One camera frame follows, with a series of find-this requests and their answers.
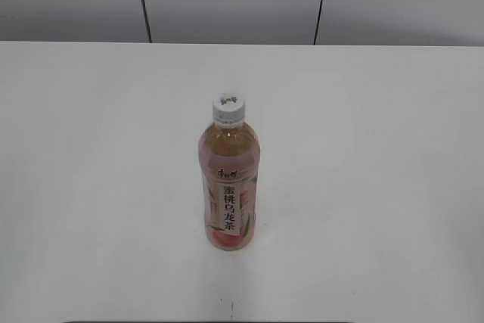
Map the peach oolong tea bottle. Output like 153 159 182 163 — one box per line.
197 90 262 252

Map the white bottle cap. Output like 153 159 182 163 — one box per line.
213 92 246 123

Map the black cable on wall right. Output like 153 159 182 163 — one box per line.
313 0 331 45

